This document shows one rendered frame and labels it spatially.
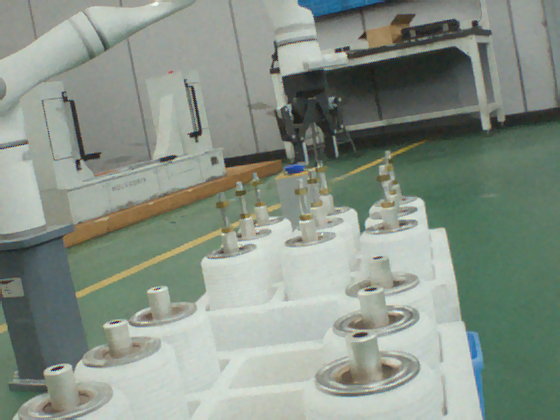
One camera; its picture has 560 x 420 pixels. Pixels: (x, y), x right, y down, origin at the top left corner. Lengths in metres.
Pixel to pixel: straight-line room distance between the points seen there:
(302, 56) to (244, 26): 5.53
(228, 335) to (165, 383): 0.38
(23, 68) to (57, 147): 2.35
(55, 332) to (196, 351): 0.72
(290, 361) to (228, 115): 6.11
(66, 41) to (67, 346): 0.59
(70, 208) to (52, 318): 2.29
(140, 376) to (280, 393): 0.15
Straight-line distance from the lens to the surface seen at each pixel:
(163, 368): 0.68
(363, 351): 0.52
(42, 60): 1.46
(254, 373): 0.86
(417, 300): 0.73
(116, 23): 1.48
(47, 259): 1.47
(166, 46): 7.23
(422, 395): 0.51
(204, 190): 4.54
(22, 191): 1.47
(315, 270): 1.04
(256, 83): 6.74
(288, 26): 1.27
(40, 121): 3.79
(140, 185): 4.17
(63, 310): 1.49
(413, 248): 1.03
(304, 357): 0.85
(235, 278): 1.06
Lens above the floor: 0.44
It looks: 7 degrees down
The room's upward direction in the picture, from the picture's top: 11 degrees counter-clockwise
